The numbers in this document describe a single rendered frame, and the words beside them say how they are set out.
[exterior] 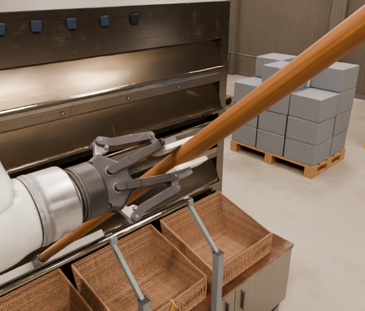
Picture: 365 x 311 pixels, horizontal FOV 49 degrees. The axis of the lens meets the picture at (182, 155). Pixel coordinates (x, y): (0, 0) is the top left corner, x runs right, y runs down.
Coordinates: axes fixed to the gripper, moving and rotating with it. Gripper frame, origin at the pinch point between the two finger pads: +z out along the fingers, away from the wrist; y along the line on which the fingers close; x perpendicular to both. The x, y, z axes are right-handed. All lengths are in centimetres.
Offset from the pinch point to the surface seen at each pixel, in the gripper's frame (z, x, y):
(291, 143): 373, -249, -10
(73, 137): 45, -120, -47
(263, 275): 137, -145, 66
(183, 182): 118, -153, -9
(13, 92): 20, -104, -67
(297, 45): 766, -395, -209
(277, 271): 154, -149, 70
